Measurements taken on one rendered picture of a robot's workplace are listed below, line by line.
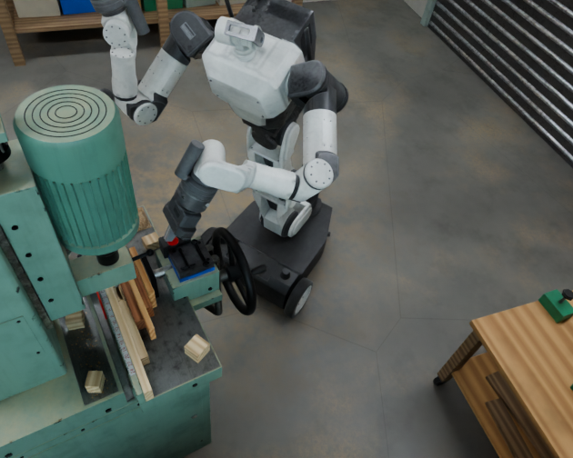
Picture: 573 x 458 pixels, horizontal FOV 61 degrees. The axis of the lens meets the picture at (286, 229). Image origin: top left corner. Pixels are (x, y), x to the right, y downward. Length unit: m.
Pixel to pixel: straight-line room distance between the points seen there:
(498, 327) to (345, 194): 1.33
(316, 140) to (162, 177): 1.80
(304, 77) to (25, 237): 0.78
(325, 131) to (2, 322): 0.86
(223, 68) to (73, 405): 0.97
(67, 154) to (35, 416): 0.74
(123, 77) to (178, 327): 0.72
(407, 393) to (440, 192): 1.37
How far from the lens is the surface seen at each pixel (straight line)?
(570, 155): 3.88
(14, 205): 0.98
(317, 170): 1.21
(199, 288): 1.37
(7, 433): 1.42
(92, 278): 1.24
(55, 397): 1.42
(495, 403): 2.26
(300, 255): 2.39
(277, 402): 2.21
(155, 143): 3.20
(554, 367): 2.04
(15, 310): 1.14
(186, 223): 1.23
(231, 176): 1.14
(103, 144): 0.91
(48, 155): 0.91
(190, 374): 1.27
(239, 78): 1.42
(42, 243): 1.06
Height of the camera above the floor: 2.06
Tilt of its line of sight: 50 degrees down
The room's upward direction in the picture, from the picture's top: 10 degrees clockwise
